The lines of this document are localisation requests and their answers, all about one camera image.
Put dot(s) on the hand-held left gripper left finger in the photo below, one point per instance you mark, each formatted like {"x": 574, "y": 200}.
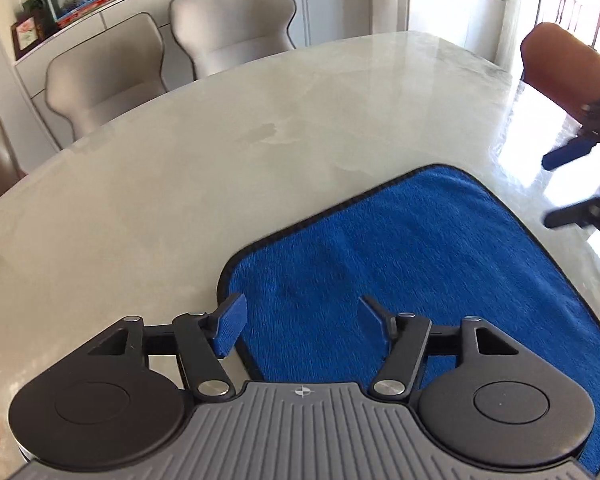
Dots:
{"x": 230, "y": 322}

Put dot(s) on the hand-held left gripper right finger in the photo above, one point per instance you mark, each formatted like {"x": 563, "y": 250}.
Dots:
{"x": 372, "y": 322}

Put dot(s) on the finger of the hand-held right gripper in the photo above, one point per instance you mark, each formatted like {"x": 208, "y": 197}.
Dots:
{"x": 566, "y": 154}
{"x": 570, "y": 214}

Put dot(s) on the blue and grey towel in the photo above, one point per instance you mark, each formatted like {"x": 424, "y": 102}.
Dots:
{"x": 405, "y": 250}

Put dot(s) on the brown leather chair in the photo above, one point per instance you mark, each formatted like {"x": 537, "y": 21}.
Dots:
{"x": 555, "y": 67}

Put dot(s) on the white side counter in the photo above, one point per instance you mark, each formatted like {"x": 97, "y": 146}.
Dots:
{"x": 475, "y": 15}

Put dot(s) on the beige upholstered chair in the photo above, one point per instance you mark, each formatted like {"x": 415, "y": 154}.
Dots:
{"x": 232, "y": 20}
{"x": 107, "y": 77}

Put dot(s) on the stack of colourful books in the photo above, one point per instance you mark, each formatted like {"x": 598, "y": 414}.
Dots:
{"x": 87, "y": 7}

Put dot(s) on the framed flower picture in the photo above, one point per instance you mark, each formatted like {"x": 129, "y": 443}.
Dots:
{"x": 27, "y": 35}

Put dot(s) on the dark green box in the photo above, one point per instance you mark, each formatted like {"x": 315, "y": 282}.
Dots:
{"x": 42, "y": 5}

